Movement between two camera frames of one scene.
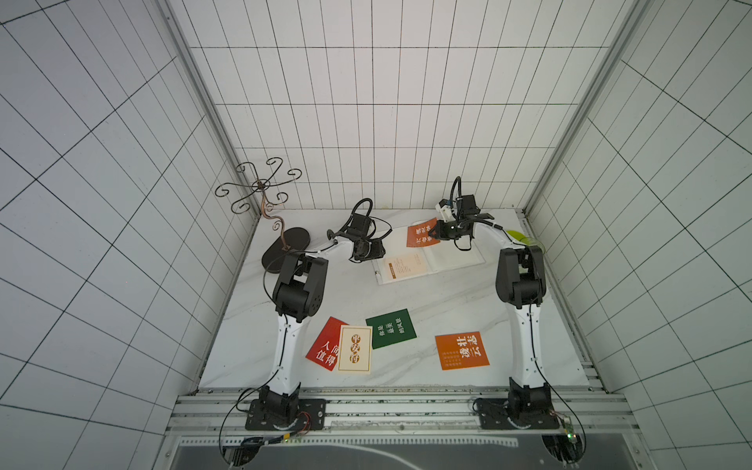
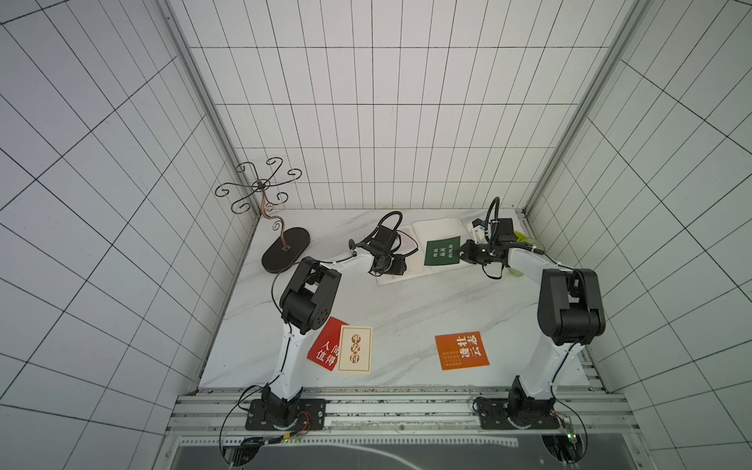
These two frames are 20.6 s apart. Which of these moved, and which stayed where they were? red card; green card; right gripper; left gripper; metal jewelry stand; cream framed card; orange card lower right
Moved: left gripper; right gripper; green card
Stayed: orange card lower right; metal jewelry stand; cream framed card; red card
